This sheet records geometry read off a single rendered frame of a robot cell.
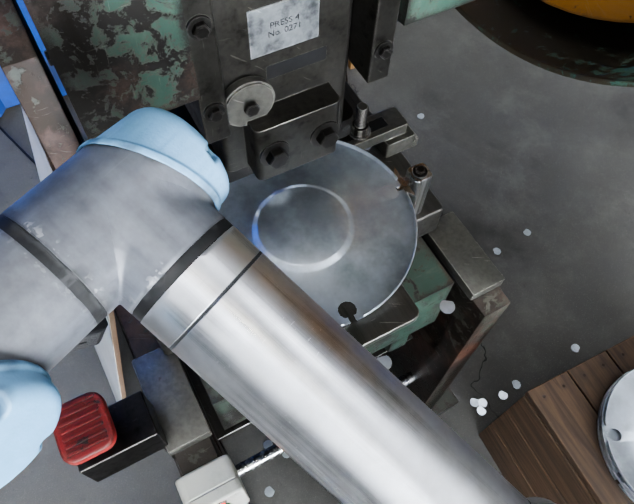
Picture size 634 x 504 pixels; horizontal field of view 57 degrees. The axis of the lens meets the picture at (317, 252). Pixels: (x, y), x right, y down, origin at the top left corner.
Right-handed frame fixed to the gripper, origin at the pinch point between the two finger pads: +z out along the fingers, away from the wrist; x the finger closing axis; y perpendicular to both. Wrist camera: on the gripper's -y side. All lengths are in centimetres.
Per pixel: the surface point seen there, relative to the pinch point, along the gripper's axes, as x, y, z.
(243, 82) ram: -13.7, -28.3, -17.7
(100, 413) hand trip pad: -0.2, -2.3, 8.5
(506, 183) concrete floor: -39, -118, 85
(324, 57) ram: -14.4, -37.4, -16.5
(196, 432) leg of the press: 3.4, -10.3, 20.3
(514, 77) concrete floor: -74, -148, 85
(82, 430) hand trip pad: 0.7, 0.0, 8.4
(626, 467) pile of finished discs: 36, -72, 47
